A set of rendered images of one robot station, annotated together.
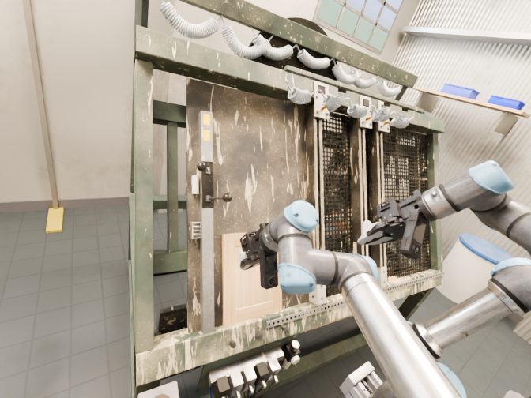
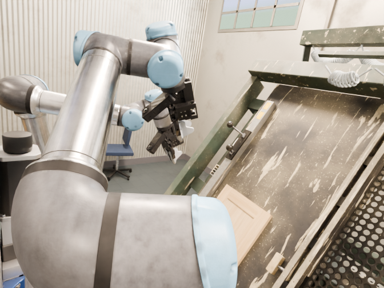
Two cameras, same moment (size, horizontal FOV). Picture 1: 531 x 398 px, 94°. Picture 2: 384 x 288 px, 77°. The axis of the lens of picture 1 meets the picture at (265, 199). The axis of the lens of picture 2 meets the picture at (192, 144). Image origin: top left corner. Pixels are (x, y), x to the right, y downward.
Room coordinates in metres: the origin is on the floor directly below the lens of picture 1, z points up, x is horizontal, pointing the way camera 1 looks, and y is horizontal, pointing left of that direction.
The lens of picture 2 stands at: (0.68, -1.09, 1.77)
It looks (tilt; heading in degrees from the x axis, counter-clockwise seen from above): 16 degrees down; 90
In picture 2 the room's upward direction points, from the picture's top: 9 degrees clockwise
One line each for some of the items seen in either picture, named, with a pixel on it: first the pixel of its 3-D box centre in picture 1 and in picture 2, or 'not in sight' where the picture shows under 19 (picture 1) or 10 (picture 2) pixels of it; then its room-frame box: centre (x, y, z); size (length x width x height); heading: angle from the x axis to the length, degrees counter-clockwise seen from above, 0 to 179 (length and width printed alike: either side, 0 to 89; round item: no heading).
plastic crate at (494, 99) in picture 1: (505, 103); not in sight; (3.31, -2.26, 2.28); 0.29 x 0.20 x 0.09; 40
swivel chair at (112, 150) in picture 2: not in sight; (119, 147); (-0.45, 2.59, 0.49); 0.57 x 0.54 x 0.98; 45
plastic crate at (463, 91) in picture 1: (459, 91); not in sight; (3.70, -1.94, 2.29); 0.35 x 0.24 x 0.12; 40
